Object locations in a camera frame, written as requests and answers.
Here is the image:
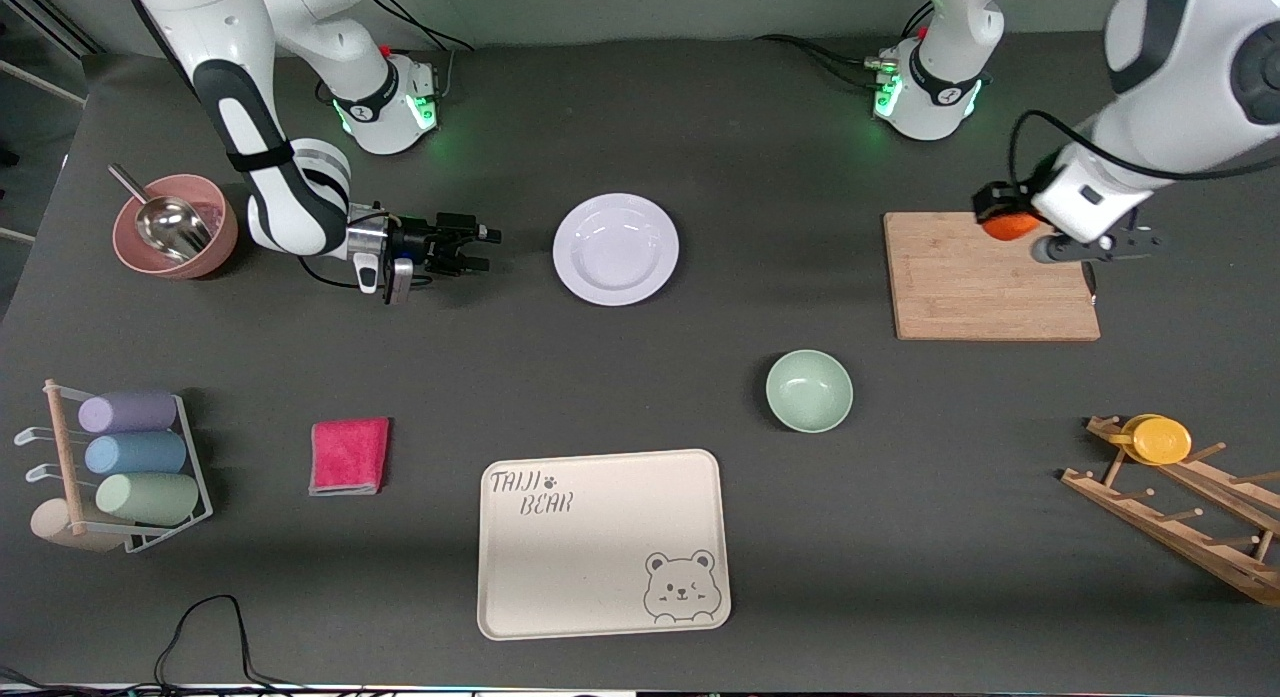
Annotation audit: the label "purple cup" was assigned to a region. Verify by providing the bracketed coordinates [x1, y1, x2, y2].
[78, 391, 178, 434]

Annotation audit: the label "wooden peg drying rack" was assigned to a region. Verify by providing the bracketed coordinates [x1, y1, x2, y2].
[1060, 414, 1280, 608]

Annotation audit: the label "beige cup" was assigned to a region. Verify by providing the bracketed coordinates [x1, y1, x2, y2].
[30, 499, 126, 553]

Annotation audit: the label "white round plate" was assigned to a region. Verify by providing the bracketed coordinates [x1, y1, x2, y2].
[553, 193, 680, 307]

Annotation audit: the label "pink folded cloth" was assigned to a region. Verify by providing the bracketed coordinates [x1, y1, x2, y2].
[309, 418, 391, 496]

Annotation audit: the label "white wire cup rack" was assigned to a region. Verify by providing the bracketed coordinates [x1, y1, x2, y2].
[14, 379, 214, 555]

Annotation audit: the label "yellow cup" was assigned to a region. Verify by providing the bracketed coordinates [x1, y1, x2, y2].
[1120, 414, 1193, 466]

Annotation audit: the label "black left base cables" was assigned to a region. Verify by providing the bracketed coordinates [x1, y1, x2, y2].
[755, 0, 936, 90]

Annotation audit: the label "black base cables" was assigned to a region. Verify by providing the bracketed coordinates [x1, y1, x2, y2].
[755, 0, 936, 90]
[370, 0, 473, 98]

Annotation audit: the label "cream bear print tray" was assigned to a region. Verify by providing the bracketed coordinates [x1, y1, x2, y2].
[478, 449, 732, 641]

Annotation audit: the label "wooden cutting board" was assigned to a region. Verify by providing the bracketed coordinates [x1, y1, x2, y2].
[883, 212, 1102, 342]

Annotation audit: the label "pink bowl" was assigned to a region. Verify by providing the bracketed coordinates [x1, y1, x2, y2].
[112, 174, 239, 280]

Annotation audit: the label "metal scoop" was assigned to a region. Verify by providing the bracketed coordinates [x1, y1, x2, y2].
[108, 163, 213, 264]

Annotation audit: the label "black looped table cable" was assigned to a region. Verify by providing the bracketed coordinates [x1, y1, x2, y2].
[153, 594, 301, 690]

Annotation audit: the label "green cup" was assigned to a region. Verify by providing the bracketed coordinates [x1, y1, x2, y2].
[96, 472, 200, 526]

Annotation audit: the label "black right base cables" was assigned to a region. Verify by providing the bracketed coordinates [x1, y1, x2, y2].
[370, 0, 473, 98]

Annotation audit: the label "pale green bowl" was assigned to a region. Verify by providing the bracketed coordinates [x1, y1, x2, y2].
[766, 349, 854, 434]

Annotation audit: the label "blue cup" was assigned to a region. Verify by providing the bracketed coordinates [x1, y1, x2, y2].
[84, 432, 188, 476]

